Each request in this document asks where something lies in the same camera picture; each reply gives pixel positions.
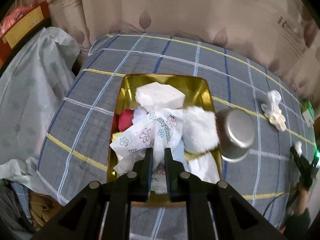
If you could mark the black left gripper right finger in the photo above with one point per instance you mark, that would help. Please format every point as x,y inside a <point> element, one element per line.
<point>214,211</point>

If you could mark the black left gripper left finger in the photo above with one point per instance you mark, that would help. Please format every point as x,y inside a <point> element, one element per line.
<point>102,211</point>

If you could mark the white cloth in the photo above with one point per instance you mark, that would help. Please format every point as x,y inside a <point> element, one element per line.
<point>155,96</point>
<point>204,166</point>

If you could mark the white fluffy mitt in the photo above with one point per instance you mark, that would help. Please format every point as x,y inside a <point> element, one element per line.
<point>199,130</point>

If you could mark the red white drawstring bag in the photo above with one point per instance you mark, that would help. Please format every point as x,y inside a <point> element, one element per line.
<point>127,118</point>

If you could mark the white yellow towel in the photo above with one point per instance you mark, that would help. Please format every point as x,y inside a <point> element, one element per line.
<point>115,142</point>

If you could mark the person right hand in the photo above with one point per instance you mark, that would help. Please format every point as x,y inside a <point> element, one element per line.
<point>299,205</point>

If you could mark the cream scrunchie cloth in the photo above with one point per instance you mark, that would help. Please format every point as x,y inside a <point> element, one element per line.
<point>277,119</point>

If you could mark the green white small box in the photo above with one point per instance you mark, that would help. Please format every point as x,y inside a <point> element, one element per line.
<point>308,113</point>

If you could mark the grey plaid tablecloth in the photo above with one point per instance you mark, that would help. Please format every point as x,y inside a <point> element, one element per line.
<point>75,150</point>

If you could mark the clear plastic bag ball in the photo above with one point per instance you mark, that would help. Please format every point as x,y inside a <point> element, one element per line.
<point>271,106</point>

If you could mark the stainless steel bowl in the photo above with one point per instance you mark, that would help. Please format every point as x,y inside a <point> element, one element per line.
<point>236,132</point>

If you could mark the gold red rectangular tin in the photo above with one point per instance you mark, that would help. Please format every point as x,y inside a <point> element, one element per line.
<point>196,92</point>

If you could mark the translucent plastic cover sheet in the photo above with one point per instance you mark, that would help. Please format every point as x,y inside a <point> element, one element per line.
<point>32,88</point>

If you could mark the beige leaf print curtain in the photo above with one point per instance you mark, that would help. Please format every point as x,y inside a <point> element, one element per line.
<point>278,34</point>

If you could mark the red yellow cardboard box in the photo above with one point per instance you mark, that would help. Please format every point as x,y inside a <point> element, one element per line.
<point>14,36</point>

